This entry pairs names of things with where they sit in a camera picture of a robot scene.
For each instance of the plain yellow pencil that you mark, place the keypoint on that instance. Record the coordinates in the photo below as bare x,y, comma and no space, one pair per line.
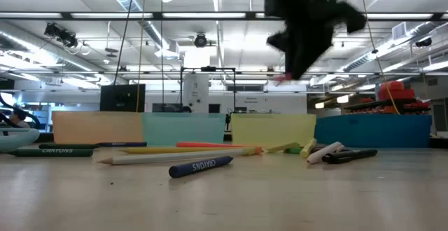
175,150

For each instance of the yellow highlighter pen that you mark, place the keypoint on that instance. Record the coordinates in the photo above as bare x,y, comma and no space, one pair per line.
308,148

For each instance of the blue plastic bin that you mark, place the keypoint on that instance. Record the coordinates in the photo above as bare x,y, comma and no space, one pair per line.
372,131

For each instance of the white column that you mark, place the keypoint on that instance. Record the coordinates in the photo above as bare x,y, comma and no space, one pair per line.
196,91

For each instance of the translucent teal plastic bin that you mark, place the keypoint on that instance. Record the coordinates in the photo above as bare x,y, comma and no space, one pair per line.
183,129

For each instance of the white pencil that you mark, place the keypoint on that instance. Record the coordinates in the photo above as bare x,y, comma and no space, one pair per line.
168,157

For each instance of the blue crayon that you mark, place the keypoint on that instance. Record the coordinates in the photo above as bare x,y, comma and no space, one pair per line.
199,167

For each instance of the white ceiling vent box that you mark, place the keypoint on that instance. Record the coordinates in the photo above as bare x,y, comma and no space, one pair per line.
399,31

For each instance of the pink eraser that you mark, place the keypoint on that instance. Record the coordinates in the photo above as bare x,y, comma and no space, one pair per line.
283,78

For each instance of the round black ceiling camera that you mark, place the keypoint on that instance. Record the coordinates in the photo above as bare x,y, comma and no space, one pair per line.
200,40

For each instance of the small dark screen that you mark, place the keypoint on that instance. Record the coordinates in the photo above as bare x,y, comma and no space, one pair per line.
167,108

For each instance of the black metal frame stand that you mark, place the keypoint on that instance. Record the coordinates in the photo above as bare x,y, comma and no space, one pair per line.
208,69

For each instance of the person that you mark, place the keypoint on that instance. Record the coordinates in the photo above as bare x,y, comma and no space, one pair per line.
17,117

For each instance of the black ceiling camera cluster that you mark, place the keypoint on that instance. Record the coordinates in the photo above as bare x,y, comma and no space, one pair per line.
59,35

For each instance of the green eraser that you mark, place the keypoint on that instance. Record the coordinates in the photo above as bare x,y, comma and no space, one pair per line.
292,150

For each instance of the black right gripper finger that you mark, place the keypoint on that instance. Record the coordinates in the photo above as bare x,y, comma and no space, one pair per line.
295,61
316,54

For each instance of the black shelf with orange parts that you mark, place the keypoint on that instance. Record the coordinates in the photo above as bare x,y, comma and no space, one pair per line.
385,105

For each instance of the dark green crayon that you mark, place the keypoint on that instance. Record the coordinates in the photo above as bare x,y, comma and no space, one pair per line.
68,146
52,152

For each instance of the black monitor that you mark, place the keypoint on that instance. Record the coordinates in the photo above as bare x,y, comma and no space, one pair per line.
122,98

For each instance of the dark purple crayon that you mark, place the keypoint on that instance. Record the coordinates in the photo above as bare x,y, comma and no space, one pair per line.
122,144

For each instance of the red box stack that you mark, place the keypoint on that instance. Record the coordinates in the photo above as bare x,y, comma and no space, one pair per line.
395,91

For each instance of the translucent orange plastic bin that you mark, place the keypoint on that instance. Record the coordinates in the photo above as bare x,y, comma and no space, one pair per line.
98,127

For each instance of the black ceiling device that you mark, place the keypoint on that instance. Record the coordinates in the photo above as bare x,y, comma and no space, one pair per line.
423,42

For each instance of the translucent yellow plastic bin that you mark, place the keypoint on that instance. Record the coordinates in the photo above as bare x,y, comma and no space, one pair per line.
273,127

